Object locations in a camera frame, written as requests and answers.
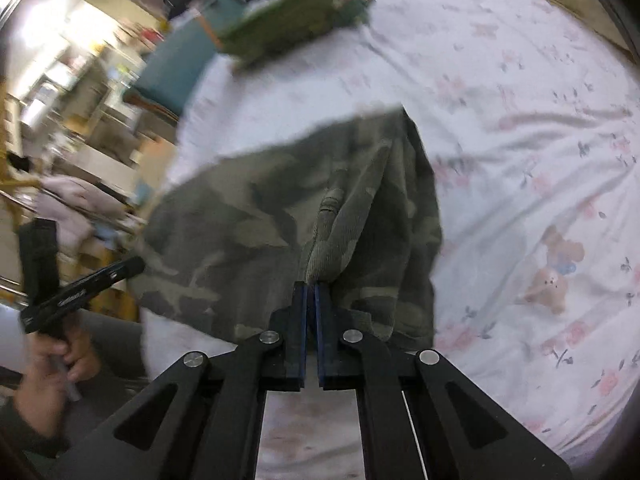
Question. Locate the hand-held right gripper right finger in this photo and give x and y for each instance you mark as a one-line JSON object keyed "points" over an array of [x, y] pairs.
{"points": [[322, 330]]}

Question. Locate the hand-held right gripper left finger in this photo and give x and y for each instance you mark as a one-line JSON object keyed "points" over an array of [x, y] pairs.
{"points": [[299, 330]]}

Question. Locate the camouflage pants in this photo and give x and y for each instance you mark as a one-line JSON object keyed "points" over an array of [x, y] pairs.
{"points": [[250, 220]]}

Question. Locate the person's left forearm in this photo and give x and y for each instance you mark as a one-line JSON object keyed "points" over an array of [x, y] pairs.
{"points": [[30, 435]]}

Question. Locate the person's left hand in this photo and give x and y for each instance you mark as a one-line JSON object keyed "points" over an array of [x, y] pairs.
{"points": [[50, 385]]}

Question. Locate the person's grey trouser leg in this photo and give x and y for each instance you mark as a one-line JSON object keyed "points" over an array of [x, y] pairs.
{"points": [[115, 360]]}

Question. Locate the pink padded jacket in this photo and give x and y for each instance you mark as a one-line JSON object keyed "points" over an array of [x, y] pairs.
{"points": [[75, 200]]}

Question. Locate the yellow wooden rack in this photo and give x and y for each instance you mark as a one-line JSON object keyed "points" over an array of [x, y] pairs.
{"points": [[10, 170]]}

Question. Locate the cluttered shelf unit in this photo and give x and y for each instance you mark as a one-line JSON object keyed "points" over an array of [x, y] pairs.
{"points": [[90, 75]]}

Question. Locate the teal bed base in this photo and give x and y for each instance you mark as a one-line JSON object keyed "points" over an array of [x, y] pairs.
{"points": [[175, 65]]}

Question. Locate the floral white bed sheet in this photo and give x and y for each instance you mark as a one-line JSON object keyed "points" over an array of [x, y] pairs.
{"points": [[500, 135]]}

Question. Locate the green cloth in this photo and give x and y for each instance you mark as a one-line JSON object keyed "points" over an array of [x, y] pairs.
{"points": [[285, 15]]}

